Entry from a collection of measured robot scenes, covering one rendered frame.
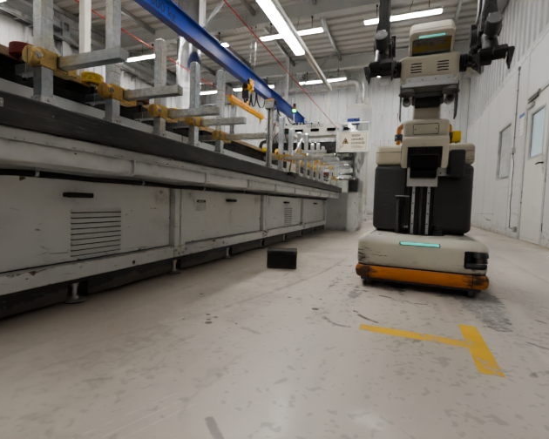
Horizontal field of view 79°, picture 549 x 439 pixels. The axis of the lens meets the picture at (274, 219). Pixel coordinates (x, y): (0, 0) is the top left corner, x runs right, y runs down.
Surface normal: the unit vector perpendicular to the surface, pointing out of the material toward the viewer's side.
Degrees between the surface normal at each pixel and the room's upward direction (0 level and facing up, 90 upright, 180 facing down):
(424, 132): 98
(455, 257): 90
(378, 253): 90
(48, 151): 90
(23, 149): 90
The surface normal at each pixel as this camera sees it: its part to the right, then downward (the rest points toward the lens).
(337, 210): -0.37, 0.04
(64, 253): 0.93, 0.05
